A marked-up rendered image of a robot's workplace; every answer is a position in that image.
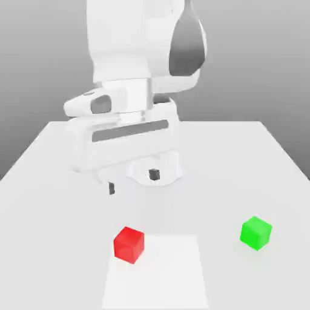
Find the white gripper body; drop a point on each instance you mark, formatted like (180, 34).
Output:
(130, 147)

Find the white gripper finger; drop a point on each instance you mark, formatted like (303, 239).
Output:
(154, 174)
(111, 188)

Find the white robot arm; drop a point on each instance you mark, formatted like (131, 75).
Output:
(121, 48)

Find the small red cube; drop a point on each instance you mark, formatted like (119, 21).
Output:
(128, 245)

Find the small green cube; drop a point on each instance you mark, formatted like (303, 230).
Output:
(255, 233)

